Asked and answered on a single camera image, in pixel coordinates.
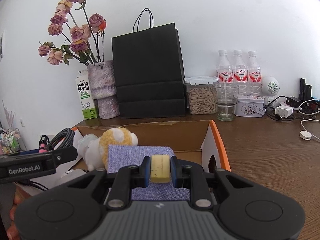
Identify white round speaker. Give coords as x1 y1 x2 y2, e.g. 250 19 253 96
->
261 76 280 103

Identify yellow sponge block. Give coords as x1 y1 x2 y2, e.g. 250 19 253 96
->
150 155 171 183

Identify large white tissue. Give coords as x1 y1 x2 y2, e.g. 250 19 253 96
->
77 133 104 172

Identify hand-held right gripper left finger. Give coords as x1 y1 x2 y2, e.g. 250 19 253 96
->
65 156 152 210

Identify white green milk carton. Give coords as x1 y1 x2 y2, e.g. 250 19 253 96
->
75 70 99 121

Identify black upright devices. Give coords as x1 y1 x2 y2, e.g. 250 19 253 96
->
298 78 313 101

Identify white tin box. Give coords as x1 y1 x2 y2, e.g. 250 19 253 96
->
235 95 267 118

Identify yellow spotted plush toy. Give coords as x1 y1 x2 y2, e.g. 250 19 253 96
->
98 127 139 171

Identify small white charger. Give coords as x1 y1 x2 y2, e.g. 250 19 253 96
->
275 105 293 118

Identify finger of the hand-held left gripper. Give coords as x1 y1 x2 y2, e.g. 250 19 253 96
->
0 146 78 168

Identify braided cable with pink tie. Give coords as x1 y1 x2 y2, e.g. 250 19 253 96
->
38 127 76 153

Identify wire rack shelf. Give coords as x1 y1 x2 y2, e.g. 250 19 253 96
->
0 127 22 156

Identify black paper bag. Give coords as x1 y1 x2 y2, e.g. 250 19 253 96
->
111 8 187 119

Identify clear glass cup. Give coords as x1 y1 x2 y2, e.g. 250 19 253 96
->
212 83 240 122

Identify purple fabric pouch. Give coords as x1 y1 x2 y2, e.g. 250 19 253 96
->
106 144 191 202

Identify white puck charger cable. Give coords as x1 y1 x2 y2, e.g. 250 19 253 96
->
299 118 320 141

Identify red label water bottle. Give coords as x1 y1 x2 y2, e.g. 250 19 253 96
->
232 50 248 96
247 51 262 96
216 50 234 85

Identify dried pink roses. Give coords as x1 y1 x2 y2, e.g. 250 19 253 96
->
37 0 108 67

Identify red cardboard box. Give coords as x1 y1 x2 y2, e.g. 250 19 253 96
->
57 119 231 196

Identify purple textured vase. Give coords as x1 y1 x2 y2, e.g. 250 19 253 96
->
87 60 120 119

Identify black power adapter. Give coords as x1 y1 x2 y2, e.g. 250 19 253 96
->
286 96 303 108

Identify black multi-head USB cable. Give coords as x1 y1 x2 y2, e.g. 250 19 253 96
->
15 178 50 191

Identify clear seed container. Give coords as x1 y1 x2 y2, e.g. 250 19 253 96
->
183 75 219 115

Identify person's left hand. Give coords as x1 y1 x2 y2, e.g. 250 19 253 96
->
6 196 26 240

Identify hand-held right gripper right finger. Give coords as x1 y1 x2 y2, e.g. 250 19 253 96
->
170 156 255 209

